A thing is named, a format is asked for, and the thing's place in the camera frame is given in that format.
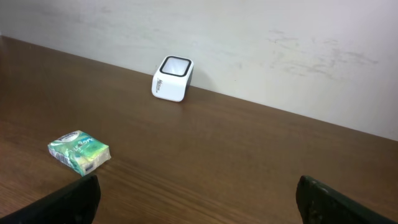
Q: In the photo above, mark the green Kleenex tissue pack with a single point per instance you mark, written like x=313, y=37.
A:
x=79, y=151

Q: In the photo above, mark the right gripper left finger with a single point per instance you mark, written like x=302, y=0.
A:
x=75, y=203

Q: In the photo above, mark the white barcode scanner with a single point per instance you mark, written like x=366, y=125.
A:
x=172, y=78

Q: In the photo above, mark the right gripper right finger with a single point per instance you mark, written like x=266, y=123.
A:
x=321, y=204

